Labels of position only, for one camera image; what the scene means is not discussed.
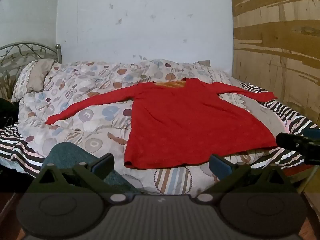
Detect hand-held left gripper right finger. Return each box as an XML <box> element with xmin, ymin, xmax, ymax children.
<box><xmin>199</xmin><ymin>154</ymin><xmax>298</xmax><ymax>193</ymax></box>

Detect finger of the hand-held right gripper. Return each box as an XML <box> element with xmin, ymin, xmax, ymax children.
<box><xmin>276</xmin><ymin>132</ymin><xmax>310</xmax><ymax>153</ymax></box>

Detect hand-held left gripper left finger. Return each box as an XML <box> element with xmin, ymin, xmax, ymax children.
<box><xmin>29</xmin><ymin>152</ymin><xmax>115</xmax><ymax>193</ymax></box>

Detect red long-sleeve shirt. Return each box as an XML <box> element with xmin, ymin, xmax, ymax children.
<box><xmin>45</xmin><ymin>77</ymin><xmax>278</xmax><ymax>170</ymax></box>

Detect black white striped bed sheet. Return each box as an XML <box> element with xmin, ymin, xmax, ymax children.
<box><xmin>0</xmin><ymin>81</ymin><xmax>320</xmax><ymax>180</ymax></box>

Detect teal cloth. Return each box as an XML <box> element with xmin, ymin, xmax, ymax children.
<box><xmin>41</xmin><ymin>142</ymin><xmax>142</xmax><ymax>195</ymax></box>

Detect spotted patterned duvet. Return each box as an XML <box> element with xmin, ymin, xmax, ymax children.
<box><xmin>18</xmin><ymin>59</ymin><xmax>252</xmax><ymax>195</ymax></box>

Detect dark bag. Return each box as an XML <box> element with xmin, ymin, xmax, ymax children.
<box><xmin>0</xmin><ymin>97</ymin><xmax>20</xmax><ymax>128</ymax></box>

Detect beige pillow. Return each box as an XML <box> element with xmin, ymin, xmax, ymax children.
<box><xmin>11</xmin><ymin>59</ymin><xmax>56</xmax><ymax>103</ymax></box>

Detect metal bed headboard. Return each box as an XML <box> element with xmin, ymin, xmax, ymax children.
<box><xmin>0</xmin><ymin>42</ymin><xmax>63</xmax><ymax>101</ymax></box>

